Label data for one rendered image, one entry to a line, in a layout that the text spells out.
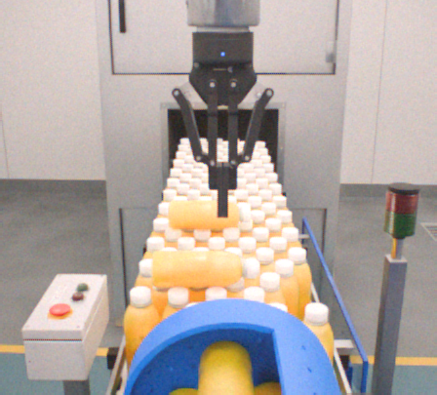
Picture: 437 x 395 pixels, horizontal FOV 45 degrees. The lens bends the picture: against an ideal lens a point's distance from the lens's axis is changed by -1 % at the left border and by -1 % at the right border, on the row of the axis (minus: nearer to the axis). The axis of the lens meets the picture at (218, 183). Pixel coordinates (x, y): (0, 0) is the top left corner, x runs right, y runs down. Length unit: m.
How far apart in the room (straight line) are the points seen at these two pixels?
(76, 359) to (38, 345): 0.07
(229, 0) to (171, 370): 0.48
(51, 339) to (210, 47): 0.55
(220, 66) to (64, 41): 4.39
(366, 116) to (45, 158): 3.00
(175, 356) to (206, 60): 0.39
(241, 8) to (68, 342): 0.60
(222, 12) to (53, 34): 4.46
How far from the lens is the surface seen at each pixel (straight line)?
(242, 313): 0.67
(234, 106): 0.66
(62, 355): 0.95
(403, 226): 1.13
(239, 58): 0.63
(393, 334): 1.26
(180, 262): 0.99
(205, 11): 0.63
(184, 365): 0.75
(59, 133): 5.15
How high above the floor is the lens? 1.58
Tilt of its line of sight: 17 degrees down
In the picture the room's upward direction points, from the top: straight up
